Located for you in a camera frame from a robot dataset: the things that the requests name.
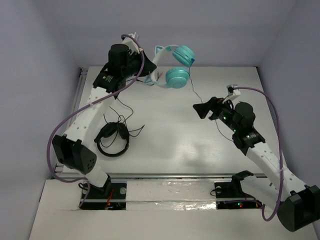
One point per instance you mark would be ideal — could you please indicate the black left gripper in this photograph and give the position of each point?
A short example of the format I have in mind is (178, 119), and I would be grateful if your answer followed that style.
(139, 64)

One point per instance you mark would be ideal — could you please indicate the aluminium left rail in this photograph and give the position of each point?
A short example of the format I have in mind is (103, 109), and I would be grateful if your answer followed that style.
(79, 89)

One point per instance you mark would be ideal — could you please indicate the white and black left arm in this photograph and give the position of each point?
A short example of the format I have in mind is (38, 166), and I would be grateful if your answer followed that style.
(72, 148)

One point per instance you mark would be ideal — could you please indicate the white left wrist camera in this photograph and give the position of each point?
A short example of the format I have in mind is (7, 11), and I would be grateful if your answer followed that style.
(130, 40)

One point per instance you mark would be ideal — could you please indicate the white front cover board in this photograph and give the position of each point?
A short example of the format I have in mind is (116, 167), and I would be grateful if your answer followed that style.
(58, 218)

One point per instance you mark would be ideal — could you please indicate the teal cat ear headphones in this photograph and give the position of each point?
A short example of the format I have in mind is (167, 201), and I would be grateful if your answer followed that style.
(176, 77)

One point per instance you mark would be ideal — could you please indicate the black headphones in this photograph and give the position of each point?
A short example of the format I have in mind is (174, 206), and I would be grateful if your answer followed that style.
(113, 129)

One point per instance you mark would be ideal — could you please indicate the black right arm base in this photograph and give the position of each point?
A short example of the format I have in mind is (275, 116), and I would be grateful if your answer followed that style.
(230, 196)

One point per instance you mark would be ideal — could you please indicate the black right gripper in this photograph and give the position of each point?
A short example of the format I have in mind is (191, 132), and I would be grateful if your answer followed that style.
(214, 104)

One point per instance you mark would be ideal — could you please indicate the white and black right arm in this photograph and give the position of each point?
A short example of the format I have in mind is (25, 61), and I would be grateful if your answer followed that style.
(295, 203)

